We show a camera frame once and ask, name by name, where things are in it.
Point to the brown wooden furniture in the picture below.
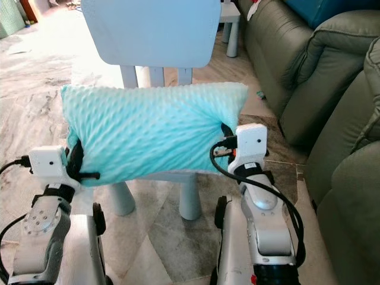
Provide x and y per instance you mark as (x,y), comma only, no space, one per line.
(29,9)

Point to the pale green basket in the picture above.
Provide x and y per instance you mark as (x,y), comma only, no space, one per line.
(12,18)

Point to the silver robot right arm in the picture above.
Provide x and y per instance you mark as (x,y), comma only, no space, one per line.
(270,231)

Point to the silver robot left leg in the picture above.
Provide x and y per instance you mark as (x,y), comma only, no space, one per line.
(86,258)

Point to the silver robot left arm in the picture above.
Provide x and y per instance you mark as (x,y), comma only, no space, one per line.
(38,237)

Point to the dark blue cushion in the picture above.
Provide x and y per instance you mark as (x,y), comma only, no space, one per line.
(326,10)

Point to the white plastic stool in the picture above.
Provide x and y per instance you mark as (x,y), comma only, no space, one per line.
(231,27)

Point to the small green scrap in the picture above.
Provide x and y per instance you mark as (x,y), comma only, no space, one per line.
(262,94)

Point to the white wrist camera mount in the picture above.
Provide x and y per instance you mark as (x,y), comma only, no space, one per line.
(252,142)
(47,165)

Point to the white paper sheet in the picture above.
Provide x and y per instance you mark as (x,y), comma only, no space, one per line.
(21,48)

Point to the olive green leather armchair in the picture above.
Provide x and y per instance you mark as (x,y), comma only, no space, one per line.
(350,196)

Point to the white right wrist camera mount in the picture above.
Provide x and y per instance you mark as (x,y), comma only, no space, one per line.
(252,142)

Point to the olive green leather sofa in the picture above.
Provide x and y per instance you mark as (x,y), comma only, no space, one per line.
(291,71)

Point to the white and red tag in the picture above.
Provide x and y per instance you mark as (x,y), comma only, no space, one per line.
(254,9)

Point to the teal bumpy pillow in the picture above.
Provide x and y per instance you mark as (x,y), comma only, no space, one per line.
(148,130)

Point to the light blue plastic kids table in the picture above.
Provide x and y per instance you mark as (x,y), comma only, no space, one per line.
(148,29)

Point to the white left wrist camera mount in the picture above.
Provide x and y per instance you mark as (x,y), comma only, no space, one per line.
(47,165)

